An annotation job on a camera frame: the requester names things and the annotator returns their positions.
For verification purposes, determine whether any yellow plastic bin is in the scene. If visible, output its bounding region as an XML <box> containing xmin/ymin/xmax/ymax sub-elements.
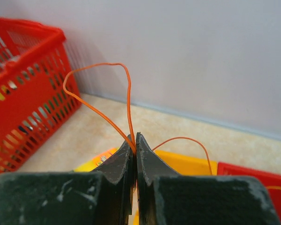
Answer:
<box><xmin>133</xmin><ymin>150</ymin><xmax>217</xmax><ymax>225</ymax></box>

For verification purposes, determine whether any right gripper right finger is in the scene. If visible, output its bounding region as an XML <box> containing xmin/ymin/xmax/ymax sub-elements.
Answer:
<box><xmin>136</xmin><ymin>133</ymin><xmax>280</xmax><ymax>225</ymax></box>

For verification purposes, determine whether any red plastic shopping basket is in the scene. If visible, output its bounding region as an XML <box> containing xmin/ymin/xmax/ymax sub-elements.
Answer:
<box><xmin>0</xmin><ymin>18</ymin><xmax>80</xmax><ymax>174</ymax></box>

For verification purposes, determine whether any orange green sponge pack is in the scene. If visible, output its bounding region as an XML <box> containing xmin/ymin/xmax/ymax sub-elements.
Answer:
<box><xmin>73</xmin><ymin>148</ymin><xmax>118</xmax><ymax>173</ymax></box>

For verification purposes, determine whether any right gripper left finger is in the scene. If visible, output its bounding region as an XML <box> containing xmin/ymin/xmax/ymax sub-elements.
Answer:
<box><xmin>0</xmin><ymin>142</ymin><xmax>134</xmax><ymax>225</ymax></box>

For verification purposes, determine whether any red plastic bin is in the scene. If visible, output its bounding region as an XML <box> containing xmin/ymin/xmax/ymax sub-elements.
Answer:
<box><xmin>217</xmin><ymin>162</ymin><xmax>281</xmax><ymax>221</ymax></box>

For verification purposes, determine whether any orange thin cable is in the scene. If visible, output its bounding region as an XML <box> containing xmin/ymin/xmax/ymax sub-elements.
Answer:
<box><xmin>62</xmin><ymin>62</ymin><xmax>213</xmax><ymax>176</ymax></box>

